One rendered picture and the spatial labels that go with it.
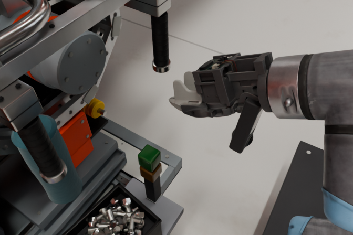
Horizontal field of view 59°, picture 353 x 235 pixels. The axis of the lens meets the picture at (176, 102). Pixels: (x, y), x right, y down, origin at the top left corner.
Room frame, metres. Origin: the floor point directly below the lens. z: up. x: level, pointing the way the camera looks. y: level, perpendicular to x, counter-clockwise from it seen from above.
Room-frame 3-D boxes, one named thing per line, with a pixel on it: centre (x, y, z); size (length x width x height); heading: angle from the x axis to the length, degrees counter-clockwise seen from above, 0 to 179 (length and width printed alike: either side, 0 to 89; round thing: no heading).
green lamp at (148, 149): (0.39, 0.06, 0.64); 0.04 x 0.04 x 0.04; 58
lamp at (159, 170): (0.39, 0.06, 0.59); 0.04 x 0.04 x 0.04; 58
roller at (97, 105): (0.71, 0.35, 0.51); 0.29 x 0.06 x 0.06; 58
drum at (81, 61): (0.52, 0.26, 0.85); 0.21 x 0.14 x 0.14; 58
